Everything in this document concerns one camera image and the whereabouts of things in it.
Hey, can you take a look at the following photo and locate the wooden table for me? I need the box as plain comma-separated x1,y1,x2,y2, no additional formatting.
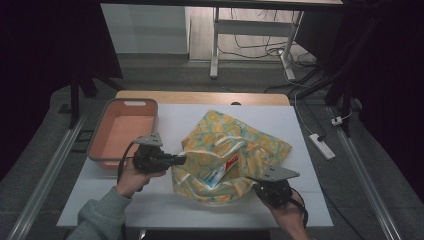
115,89,291,107

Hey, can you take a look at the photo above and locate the person's right hand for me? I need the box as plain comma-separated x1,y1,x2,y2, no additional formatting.
261,194,308,228

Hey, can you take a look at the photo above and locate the person's left hand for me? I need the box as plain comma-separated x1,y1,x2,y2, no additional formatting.
114,162,167,200

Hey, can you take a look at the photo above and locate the white metal desk frame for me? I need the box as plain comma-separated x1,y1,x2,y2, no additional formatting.
209,6,305,81

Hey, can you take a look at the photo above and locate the pink plastic basket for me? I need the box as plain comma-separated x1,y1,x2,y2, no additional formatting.
86,97,159,171

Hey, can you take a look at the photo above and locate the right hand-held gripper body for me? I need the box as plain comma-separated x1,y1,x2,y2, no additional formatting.
254,165,301,208

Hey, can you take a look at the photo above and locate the orange slice print cloth bag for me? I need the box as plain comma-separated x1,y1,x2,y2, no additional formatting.
170,109,294,205

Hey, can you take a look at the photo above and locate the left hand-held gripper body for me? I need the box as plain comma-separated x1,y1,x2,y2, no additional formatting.
132,132,175,175

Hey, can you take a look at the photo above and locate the toothpaste tube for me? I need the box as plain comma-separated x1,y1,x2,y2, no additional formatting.
201,153,241,190

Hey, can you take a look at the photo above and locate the black floor cable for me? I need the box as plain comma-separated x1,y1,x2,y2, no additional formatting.
218,8,318,69

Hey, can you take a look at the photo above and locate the white power cable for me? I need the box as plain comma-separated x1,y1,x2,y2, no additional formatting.
283,68,317,136

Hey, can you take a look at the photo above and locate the white wall panel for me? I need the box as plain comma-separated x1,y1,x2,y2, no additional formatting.
100,3,190,55

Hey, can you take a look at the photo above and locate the black curtain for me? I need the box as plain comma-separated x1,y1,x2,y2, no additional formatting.
294,0,424,195
0,0,124,183

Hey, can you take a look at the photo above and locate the white power strip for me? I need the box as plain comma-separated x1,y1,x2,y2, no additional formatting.
308,132,337,161

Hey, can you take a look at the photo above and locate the aluminium floor rail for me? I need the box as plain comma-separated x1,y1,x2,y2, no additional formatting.
327,105,403,240
5,114,88,240

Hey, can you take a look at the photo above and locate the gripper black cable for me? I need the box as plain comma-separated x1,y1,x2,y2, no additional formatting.
116,141,138,184
289,187,310,228

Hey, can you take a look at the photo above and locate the black metal stand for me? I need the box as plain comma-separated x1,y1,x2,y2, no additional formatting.
67,64,125,130
295,64,355,138

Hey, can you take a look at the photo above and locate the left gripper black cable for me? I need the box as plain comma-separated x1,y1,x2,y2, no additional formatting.
116,141,138,184

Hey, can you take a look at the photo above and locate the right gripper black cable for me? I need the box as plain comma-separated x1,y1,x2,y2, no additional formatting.
289,187,310,228

